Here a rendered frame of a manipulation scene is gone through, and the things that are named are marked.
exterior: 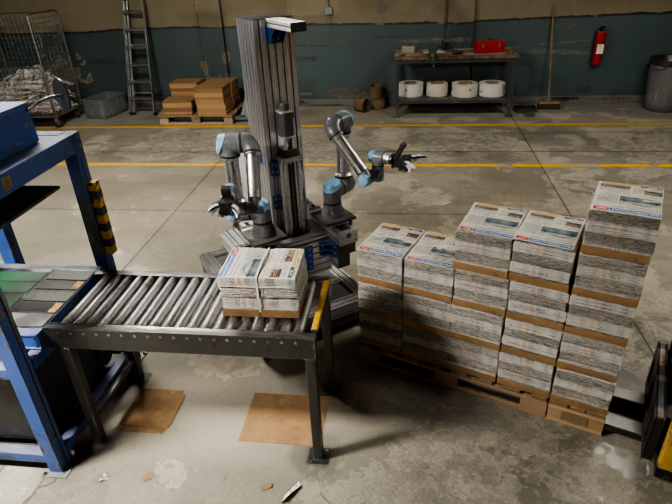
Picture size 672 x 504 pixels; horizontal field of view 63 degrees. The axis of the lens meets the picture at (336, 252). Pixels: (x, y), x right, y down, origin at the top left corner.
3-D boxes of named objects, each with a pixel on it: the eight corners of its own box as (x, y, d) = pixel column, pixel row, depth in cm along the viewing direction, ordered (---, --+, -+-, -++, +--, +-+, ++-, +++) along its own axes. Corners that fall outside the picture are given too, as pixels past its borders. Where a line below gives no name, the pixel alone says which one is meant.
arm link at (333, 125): (323, 115, 322) (372, 182, 323) (334, 110, 330) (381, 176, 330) (313, 126, 330) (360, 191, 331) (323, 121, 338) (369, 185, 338)
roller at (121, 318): (157, 282, 305) (155, 274, 303) (118, 334, 265) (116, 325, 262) (149, 282, 306) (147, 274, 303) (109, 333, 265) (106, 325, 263)
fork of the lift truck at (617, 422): (455, 371, 336) (455, 366, 334) (645, 429, 291) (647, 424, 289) (449, 382, 329) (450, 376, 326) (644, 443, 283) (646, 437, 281)
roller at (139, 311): (168, 282, 304) (167, 275, 302) (131, 334, 264) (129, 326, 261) (160, 282, 305) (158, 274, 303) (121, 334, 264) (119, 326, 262)
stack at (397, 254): (382, 326, 384) (382, 220, 343) (557, 376, 333) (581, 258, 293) (358, 359, 354) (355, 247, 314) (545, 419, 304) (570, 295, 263)
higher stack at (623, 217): (555, 376, 334) (596, 178, 271) (609, 391, 321) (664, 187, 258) (544, 418, 304) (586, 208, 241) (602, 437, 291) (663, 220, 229)
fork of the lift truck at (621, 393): (466, 349, 354) (466, 344, 352) (647, 400, 309) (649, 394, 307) (461, 358, 347) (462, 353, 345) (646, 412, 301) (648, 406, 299)
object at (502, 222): (475, 203, 306) (475, 201, 306) (527, 211, 294) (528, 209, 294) (456, 230, 279) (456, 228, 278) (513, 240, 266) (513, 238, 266)
